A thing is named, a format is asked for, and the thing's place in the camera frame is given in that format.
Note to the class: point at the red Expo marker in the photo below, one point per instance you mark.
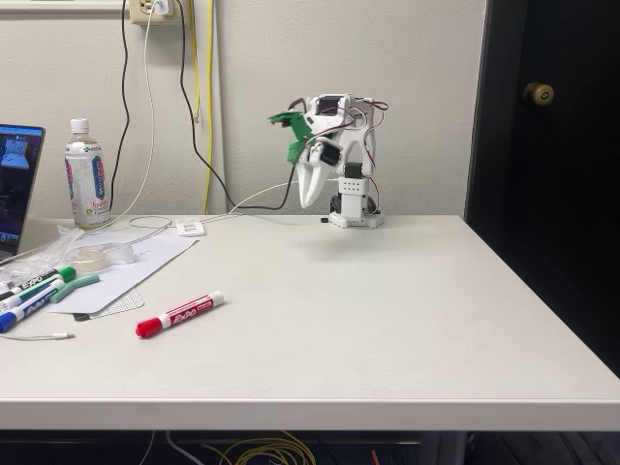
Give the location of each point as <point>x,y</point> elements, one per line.
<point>184,314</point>

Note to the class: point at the green capped Expo marker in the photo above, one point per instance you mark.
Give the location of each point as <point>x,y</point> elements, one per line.
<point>67,273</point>

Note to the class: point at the green label Expo marker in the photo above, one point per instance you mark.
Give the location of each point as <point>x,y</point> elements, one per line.
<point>41,293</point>

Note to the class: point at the blue capped Expo marker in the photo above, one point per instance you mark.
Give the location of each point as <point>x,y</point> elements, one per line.
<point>14,317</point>

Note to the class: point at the small white adapter hub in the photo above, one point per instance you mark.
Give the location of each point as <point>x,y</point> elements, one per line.
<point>190,227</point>

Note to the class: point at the white paper sheet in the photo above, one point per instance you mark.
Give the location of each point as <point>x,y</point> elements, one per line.
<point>145,261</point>

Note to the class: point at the brass door knob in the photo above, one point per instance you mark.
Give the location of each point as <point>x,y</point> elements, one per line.
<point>536,93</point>

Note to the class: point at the grey mesh mat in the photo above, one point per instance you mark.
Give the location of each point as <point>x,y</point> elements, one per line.
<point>126,304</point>

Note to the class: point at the clear plastic drink bottle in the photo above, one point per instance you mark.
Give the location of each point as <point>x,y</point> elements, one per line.
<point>87,184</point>

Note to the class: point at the white charger plug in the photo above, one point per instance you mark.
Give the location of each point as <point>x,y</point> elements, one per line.
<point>161,6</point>

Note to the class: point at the black door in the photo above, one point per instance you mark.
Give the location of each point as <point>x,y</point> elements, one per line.
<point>557,194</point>

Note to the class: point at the pale green plastic tool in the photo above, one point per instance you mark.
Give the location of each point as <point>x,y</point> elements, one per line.
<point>82,281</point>

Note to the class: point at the clear plastic bag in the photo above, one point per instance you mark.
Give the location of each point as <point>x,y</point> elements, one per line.
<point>29,266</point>

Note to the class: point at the silver laptop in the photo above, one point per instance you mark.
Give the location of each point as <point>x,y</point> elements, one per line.
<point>14,194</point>

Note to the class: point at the grey table leg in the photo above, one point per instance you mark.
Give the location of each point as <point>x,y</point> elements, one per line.
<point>445,448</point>

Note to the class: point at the white window trim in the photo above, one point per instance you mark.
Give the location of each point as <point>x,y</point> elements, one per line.
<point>58,5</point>

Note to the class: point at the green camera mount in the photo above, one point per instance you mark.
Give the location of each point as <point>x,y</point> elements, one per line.
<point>296,131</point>

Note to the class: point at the beige wall outlet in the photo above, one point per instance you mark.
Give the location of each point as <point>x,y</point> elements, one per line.
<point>140,17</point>

